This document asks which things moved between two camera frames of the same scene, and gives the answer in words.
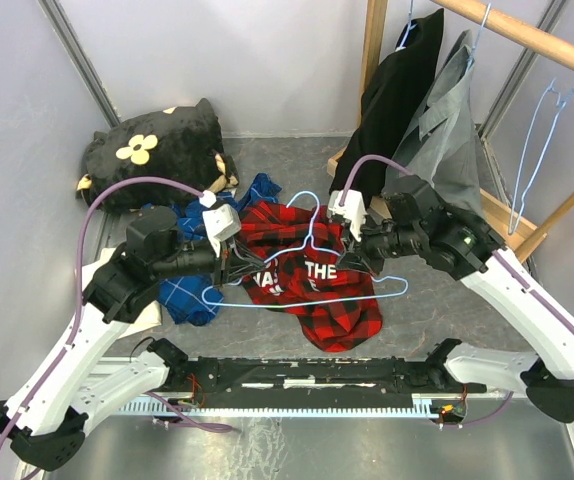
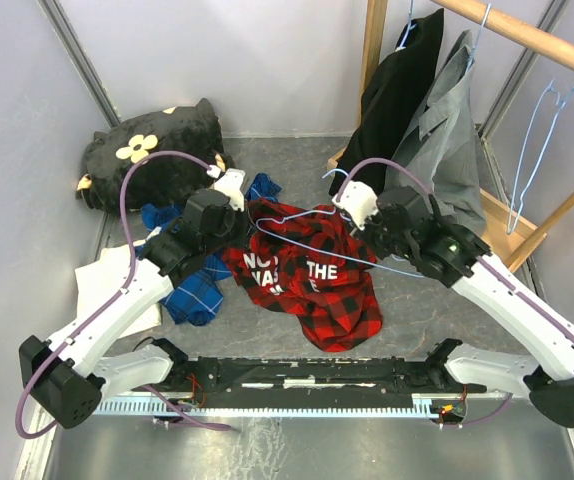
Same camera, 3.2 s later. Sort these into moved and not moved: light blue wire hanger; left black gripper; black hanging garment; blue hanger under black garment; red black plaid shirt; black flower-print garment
Moved: left black gripper; light blue wire hanger
Not moved: blue hanger under black garment; black flower-print garment; black hanging garment; red black plaid shirt
